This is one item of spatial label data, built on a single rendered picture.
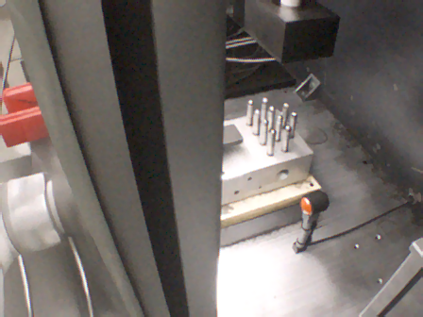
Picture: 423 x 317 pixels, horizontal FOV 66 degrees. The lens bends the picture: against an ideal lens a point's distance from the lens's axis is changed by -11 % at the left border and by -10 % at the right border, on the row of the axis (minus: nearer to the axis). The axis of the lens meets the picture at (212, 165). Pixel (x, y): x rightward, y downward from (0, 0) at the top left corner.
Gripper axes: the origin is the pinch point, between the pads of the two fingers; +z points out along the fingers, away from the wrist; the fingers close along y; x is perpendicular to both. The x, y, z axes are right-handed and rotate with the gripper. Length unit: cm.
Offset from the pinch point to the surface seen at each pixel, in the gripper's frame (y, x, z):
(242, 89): -7.7, 24.9, 15.0
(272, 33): 18.0, -2.1, 4.5
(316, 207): 1.4, -11.4, 7.4
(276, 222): -7.2, -6.4, 6.1
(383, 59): 7.7, 5.1, 29.6
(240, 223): -4.7, -6.4, 0.6
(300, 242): -6.9, -10.8, 7.4
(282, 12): 20.1, -2.2, 5.4
